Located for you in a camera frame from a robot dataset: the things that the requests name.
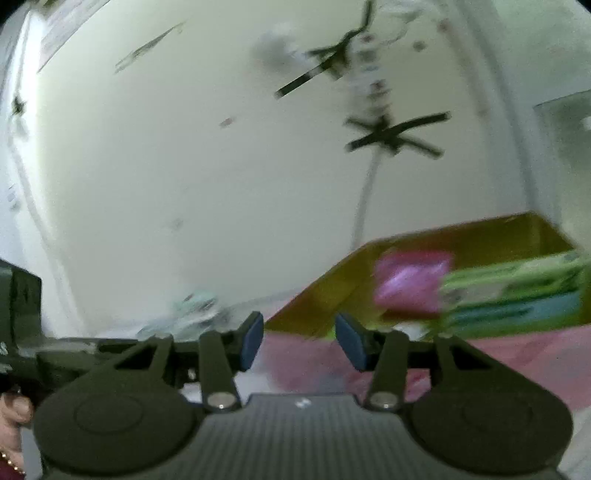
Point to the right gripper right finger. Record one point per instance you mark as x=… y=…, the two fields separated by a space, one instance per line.
x=463 y=406

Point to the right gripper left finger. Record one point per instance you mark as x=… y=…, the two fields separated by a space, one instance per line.
x=141 y=407

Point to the green toothpaste box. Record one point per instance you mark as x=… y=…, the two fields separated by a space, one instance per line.
x=541 y=293

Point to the pink packet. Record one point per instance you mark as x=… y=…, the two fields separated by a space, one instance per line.
x=408 y=282

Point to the person's left hand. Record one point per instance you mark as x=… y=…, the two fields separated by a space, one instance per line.
x=16 y=411

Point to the pink macaron biscuit tin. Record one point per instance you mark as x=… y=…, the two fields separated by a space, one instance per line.
x=300 y=352

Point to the lower black tape cross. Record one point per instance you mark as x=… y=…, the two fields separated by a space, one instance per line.
x=393 y=138

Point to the black tape cross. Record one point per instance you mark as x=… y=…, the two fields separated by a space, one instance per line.
x=393 y=138
x=333 y=59

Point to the white power strip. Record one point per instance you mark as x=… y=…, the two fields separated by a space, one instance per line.
x=368 y=87

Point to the upper black tape cross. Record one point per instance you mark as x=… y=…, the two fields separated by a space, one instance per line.
x=333 y=59

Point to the white plug adapter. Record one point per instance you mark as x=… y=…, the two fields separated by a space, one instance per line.
x=277 y=50

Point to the window frame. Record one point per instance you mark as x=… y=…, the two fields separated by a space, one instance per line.
x=539 y=53

